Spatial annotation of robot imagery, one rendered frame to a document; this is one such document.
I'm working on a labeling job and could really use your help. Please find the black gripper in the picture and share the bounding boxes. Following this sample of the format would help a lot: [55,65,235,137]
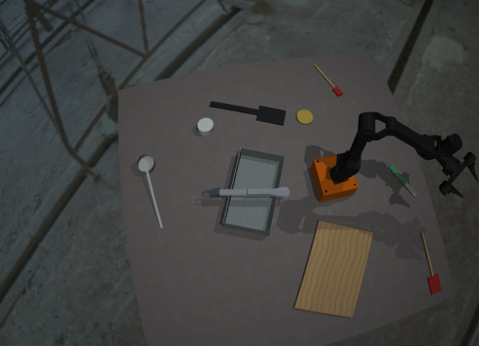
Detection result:
[439,152,478,198]

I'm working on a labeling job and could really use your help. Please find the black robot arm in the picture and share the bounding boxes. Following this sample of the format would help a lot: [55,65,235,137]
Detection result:
[329,112,463,185]

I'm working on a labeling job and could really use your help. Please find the yellow round disc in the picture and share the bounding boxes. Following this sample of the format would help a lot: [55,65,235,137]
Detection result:
[296,109,313,125]

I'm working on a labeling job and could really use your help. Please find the grey short cylinder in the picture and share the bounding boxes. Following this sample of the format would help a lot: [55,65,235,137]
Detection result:
[198,118,214,136]

